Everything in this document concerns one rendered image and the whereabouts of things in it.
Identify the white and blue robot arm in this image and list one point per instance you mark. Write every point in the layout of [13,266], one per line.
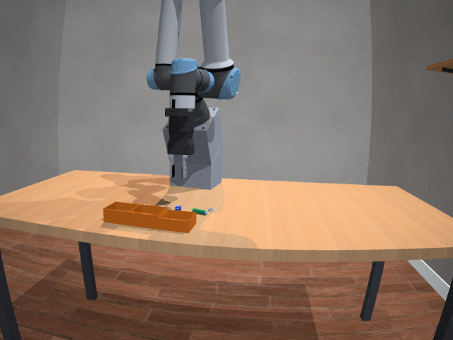
[220,75]

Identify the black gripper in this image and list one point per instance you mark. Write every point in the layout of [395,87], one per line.
[180,129]

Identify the orange divided tray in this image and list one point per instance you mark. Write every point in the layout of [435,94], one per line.
[157,217]

